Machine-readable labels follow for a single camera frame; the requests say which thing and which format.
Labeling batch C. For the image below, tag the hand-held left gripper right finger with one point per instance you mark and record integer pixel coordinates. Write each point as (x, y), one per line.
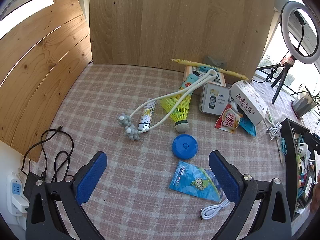
(225, 177)

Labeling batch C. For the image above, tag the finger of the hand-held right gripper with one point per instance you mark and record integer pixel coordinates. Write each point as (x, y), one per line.
(314, 141)

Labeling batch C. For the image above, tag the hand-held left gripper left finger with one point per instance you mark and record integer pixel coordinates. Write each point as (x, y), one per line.
(91, 177)

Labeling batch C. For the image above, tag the black tray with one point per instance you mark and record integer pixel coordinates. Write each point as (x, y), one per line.
(287, 155)

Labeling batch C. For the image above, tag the blue pin badge card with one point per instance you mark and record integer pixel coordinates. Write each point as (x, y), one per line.
(192, 180)

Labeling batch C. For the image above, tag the chopsticks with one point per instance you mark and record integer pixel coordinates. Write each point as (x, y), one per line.
(281, 155)

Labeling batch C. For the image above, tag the red white creamer sachet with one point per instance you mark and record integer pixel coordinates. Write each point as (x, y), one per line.
(228, 122)

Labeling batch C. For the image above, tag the blue wet wipes packet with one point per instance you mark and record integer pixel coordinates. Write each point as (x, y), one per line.
(248, 127)

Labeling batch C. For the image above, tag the white neck massager grey balls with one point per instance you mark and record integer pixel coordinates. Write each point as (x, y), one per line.
(130, 132)

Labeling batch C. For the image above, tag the white floral tissue box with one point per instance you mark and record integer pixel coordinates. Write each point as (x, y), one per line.
(250, 100)

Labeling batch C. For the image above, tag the yellow shuttlecock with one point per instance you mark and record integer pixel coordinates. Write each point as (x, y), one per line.
(180, 110)

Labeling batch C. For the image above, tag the orange labelled cardboard box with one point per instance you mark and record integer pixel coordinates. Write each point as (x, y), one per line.
(220, 80)

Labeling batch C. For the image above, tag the long yellow tube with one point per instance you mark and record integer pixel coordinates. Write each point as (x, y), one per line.
(212, 67)

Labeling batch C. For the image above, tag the pink checked desktop cloth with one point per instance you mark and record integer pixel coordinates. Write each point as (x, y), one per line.
(112, 100)

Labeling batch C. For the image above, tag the person's right hand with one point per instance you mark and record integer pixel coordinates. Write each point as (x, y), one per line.
(315, 195)

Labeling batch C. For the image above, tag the white USB charger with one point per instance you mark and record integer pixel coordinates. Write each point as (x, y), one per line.
(301, 148)

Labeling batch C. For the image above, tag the teal plastic clip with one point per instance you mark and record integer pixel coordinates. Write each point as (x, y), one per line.
(283, 145)

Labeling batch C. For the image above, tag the brown plant saucer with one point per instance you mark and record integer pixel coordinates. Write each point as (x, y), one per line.
(296, 111)

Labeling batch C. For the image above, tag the potted spider plant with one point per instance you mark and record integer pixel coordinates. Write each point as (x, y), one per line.
(303, 103)

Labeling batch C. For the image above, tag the blue round cap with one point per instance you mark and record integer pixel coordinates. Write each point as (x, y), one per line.
(185, 146)

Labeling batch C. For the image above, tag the black tripod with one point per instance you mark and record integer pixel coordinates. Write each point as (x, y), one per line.
(280, 85)

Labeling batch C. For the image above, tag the white power strip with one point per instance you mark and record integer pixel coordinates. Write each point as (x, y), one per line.
(16, 190)

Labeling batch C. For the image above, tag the patterned lighter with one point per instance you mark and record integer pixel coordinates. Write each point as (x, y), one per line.
(147, 115)

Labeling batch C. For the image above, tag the teal cream tube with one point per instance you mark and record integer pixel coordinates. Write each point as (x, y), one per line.
(190, 81)

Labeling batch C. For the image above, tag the pine plank panel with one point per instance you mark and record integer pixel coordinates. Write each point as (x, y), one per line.
(37, 80)

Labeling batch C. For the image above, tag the light wood board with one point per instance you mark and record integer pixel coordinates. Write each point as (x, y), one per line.
(175, 22)

